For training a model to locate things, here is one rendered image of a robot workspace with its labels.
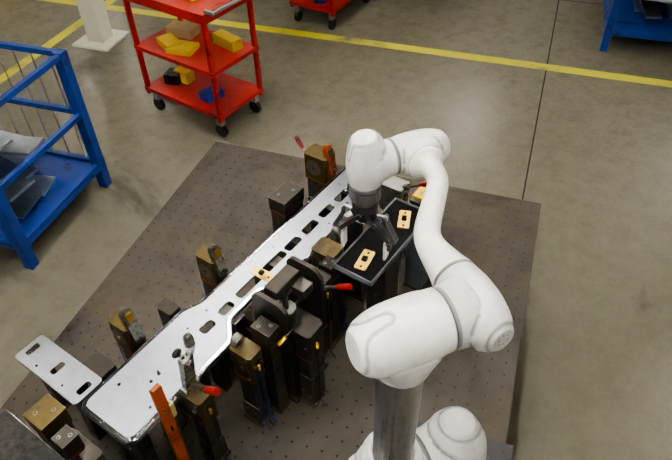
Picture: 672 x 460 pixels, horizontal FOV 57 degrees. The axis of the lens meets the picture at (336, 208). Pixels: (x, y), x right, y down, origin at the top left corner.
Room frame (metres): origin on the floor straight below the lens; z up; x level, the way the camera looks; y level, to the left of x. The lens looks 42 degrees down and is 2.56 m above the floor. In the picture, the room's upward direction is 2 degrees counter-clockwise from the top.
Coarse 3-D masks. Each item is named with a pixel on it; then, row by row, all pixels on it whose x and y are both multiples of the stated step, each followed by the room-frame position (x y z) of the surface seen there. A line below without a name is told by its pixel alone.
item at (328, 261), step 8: (328, 256) 1.39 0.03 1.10; (320, 264) 1.36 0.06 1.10; (328, 264) 1.35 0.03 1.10; (328, 272) 1.34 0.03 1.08; (336, 272) 1.35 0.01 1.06; (336, 280) 1.36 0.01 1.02; (336, 296) 1.35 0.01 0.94; (336, 304) 1.35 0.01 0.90; (336, 312) 1.35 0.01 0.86; (336, 320) 1.35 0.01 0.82; (336, 328) 1.35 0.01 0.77; (336, 336) 1.35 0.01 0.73
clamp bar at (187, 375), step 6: (174, 354) 0.95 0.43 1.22; (180, 354) 0.96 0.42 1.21; (186, 354) 0.95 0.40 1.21; (192, 354) 0.95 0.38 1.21; (180, 360) 0.93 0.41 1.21; (186, 360) 0.93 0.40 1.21; (192, 360) 0.95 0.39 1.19; (180, 366) 0.93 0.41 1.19; (186, 366) 0.93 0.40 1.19; (192, 366) 0.92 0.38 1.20; (180, 372) 0.94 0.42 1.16; (186, 372) 0.93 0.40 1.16; (192, 372) 0.95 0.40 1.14; (186, 378) 0.93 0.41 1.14; (192, 378) 0.95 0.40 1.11; (186, 384) 0.93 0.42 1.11
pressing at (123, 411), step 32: (320, 192) 1.83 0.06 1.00; (288, 224) 1.65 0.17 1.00; (320, 224) 1.65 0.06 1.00; (256, 256) 1.50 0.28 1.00; (288, 256) 1.49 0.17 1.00; (224, 288) 1.36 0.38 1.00; (256, 288) 1.35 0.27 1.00; (192, 320) 1.23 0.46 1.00; (224, 320) 1.22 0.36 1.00; (160, 352) 1.11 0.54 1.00; (192, 352) 1.11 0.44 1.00; (224, 352) 1.11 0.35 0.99; (128, 384) 1.01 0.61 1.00; (160, 384) 1.00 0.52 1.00; (96, 416) 0.91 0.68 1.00; (128, 416) 0.91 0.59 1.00
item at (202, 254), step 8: (200, 248) 1.50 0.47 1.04; (200, 256) 1.46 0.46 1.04; (208, 256) 1.46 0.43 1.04; (200, 264) 1.46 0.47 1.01; (208, 264) 1.43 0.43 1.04; (200, 272) 1.46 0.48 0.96; (208, 272) 1.44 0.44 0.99; (216, 272) 1.43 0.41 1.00; (208, 280) 1.45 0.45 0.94; (216, 280) 1.42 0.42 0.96; (208, 288) 1.46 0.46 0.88; (232, 304) 1.46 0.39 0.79
